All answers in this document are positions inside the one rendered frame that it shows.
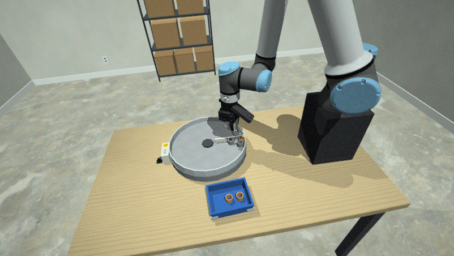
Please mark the blue open crate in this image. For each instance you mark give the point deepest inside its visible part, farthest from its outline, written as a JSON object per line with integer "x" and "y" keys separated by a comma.
{"x": 217, "y": 192}

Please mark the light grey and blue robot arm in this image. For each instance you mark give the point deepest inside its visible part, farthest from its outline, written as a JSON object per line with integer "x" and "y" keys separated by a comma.
{"x": 350, "y": 71}

